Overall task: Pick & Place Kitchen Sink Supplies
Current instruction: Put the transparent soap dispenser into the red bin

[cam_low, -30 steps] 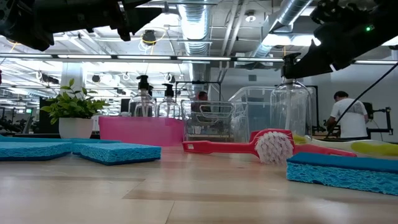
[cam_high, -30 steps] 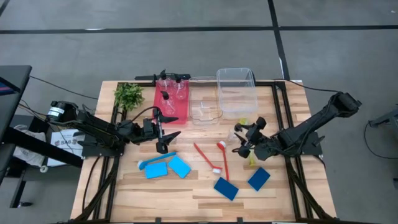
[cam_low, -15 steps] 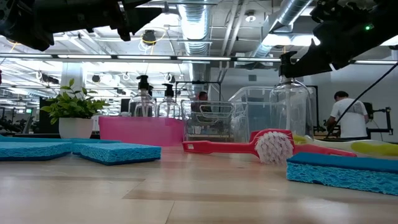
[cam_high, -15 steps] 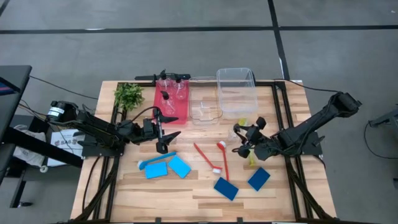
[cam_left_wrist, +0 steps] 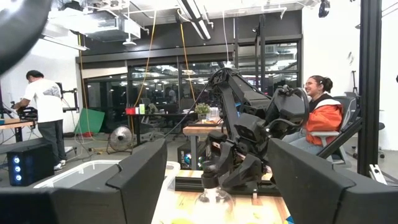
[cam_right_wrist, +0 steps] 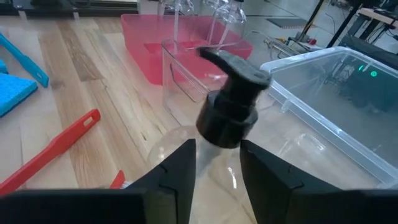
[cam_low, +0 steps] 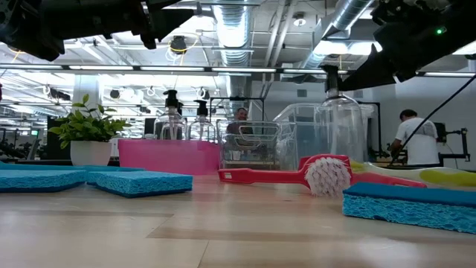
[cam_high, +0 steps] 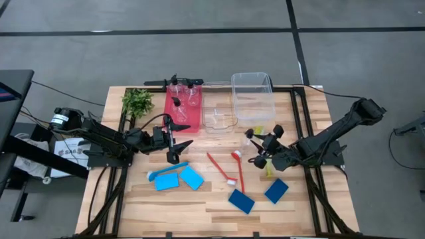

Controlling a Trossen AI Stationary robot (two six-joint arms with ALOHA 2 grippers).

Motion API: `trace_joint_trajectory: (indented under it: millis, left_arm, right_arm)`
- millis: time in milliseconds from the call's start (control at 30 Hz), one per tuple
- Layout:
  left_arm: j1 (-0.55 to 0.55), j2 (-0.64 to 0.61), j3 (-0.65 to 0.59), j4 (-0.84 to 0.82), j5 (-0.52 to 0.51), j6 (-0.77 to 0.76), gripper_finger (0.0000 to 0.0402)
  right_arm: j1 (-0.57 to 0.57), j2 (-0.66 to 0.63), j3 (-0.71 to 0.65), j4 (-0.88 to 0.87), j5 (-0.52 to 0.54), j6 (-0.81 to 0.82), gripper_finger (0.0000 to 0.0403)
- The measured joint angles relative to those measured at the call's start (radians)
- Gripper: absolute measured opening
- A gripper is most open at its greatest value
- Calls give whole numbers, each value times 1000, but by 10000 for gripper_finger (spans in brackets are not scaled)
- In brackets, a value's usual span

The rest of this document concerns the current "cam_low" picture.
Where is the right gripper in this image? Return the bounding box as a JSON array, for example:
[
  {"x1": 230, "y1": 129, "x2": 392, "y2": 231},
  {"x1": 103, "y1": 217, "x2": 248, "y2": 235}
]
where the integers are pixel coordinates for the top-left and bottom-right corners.
[{"x1": 340, "y1": 0, "x2": 476, "y2": 92}]

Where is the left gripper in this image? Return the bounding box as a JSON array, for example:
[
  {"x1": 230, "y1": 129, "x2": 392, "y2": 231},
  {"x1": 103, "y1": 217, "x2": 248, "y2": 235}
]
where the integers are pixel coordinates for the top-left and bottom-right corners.
[{"x1": 139, "y1": 0, "x2": 197, "y2": 51}]

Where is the red dish brush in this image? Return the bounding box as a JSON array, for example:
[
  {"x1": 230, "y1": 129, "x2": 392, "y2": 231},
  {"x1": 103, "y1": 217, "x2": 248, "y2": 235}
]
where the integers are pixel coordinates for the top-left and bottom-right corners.
[
  {"x1": 298, "y1": 155, "x2": 428, "y2": 189},
  {"x1": 217, "y1": 153, "x2": 353, "y2": 197}
]

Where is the yellow-green dish brush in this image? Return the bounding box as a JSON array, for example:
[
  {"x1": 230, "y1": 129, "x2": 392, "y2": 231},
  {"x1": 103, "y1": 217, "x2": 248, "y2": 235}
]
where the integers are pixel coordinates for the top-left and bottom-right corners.
[{"x1": 349, "y1": 159, "x2": 476, "y2": 189}]

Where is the blue scrub sponge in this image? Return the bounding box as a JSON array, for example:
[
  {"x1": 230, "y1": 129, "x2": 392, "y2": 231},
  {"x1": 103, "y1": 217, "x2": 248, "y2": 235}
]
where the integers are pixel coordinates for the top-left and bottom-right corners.
[
  {"x1": 86, "y1": 170, "x2": 194, "y2": 199},
  {"x1": 0, "y1": 169, "x2": 89, "y2": 194},
  {"x1": 341, "y1": 181, "x2": 476, "y2": 235}
]

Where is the black ceiling device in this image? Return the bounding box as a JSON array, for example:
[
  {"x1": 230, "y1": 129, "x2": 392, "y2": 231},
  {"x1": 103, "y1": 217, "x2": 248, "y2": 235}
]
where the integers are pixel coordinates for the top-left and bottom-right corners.
[{"x1": 170, "y1": 35, "x2": 188, "y2": 55}]

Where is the person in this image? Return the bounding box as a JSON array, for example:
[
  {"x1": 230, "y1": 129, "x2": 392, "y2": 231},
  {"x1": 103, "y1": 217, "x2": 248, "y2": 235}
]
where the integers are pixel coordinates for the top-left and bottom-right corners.
[
  {"x1": 225, "y1": 106, "x2": 260, "y2": 157},
  {"x1": 388, "y1": 108, "x2": 442, "y2": 168}
]

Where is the long ceiling light strip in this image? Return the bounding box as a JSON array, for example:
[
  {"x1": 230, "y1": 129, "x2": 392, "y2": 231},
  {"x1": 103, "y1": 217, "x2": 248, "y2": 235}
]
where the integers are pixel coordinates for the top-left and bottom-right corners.
[{"x1": 0, "y1": 63, "x2": 476, "y2": 78}]

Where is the tall clear plastic bin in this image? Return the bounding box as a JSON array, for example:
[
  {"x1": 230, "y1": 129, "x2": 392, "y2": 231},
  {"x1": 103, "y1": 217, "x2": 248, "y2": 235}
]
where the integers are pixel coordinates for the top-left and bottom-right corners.
[{"x1": 273, "y1": 103, "x2": 376, "y2": 173}]

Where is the pink plastic bin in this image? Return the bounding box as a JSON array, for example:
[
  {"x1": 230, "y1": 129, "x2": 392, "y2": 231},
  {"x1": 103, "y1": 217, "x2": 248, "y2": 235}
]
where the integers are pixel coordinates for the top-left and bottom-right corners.
[{"x1": 118, "y1": 138, "x2": 221, "y2": 176}]

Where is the green plant in white pot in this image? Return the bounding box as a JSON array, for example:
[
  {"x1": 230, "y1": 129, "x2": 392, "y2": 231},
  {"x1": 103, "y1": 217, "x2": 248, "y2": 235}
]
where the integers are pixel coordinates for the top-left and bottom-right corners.
[{"x1": 48, "y1": 93, "x2": 132, "y2": 168}]

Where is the black monitor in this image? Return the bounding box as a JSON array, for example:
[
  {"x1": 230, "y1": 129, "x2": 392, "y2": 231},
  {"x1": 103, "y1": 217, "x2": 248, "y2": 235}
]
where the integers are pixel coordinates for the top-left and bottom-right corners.
[{"x1": 46, "y1": 116, "x2": 74, "y2": 161}]

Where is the silver ventilation duct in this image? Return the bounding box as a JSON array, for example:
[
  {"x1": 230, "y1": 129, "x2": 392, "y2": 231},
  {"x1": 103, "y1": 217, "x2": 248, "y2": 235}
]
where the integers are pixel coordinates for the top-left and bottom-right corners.
[
  {"x1": 212, "y1": 0, "x2": 258, "y2": 101},
  {"x1": 297, "y1": 0, "x2": 375, "y2": 71}
]

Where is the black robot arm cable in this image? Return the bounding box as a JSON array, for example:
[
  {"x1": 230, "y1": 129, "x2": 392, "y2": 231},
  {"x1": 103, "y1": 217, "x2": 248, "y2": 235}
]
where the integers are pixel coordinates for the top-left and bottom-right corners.
[{"x1": 388, "y1": 73, "x2": 476, "y2": 167}]

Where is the clear bin with handles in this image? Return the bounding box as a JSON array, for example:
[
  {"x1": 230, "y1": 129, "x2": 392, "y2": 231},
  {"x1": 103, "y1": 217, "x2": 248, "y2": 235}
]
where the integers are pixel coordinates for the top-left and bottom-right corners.
[{"x1": 216, "y1": 119, "x2": 298, "y2": 172}]

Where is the black aluminium table frame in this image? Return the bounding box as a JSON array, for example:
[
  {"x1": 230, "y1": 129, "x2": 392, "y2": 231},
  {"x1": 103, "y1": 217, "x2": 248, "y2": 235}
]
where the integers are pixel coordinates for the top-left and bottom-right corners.
[{"x1": 0, "y1": 158, "x2": 120, "y2": 168}]

